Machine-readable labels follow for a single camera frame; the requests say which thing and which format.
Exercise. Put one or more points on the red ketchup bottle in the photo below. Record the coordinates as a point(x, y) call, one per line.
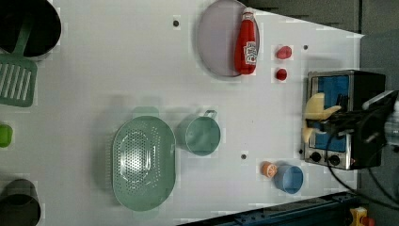
point(245, 53)

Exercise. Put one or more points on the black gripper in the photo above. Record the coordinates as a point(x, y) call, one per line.
point(373, 127)

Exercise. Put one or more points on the grey round plate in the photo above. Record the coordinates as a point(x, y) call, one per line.
point(217, 33)

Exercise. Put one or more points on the large red toy strawberry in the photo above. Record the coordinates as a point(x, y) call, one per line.
point(284, 52)

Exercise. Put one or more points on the peeled toy banana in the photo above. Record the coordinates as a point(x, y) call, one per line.
point(315, 110)

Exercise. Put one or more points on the small red toy strawberry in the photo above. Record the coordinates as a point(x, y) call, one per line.
point(281, 74)

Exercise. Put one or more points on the green slotted spatula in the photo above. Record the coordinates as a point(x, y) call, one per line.
point(18, 73)

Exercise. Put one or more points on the blue metal frame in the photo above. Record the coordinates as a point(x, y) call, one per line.
point(329, 210)

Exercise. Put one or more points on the orange half toy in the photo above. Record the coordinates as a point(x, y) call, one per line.
point(269, 169)

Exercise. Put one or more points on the blue bowl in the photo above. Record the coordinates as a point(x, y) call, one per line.
point(289, 179)

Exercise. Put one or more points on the small green cup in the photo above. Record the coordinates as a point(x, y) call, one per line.
point(6, 133)

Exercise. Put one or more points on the green oval colander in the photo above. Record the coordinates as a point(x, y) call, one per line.
point(143, 154)

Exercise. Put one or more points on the black utensil holder cup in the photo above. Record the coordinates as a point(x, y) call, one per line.
point(45, 24)

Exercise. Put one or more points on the green metal mug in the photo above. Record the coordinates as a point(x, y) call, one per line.
point(199, 135)

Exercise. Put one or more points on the black cylinder cup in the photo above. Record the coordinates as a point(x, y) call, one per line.
point(19, 205)

